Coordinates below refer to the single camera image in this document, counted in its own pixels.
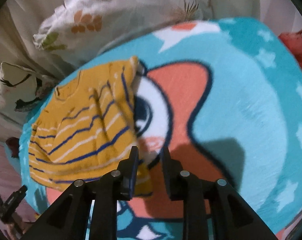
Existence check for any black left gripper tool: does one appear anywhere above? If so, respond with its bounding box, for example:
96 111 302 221
0 185 28 236

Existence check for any small white patterned cushion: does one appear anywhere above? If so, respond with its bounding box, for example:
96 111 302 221
0 62 59 125

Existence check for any turquoise cartoon fleece blanket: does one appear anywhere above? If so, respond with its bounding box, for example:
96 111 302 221
4 17 302 240

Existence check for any beige bed sheet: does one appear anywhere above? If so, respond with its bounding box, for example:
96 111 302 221
0 0 97 140

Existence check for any white floral pillow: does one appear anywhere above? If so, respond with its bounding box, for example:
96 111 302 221
33 0 207 67

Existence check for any yellow striped baby garment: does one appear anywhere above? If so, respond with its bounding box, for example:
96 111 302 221
28 56 139 191

